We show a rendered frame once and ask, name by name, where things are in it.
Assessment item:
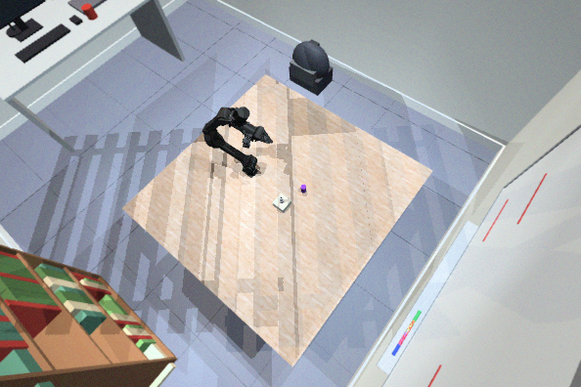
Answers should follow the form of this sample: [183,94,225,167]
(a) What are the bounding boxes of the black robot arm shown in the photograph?
[202,107,258,178]

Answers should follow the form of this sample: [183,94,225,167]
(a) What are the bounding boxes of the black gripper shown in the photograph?
[240,121,273,145]

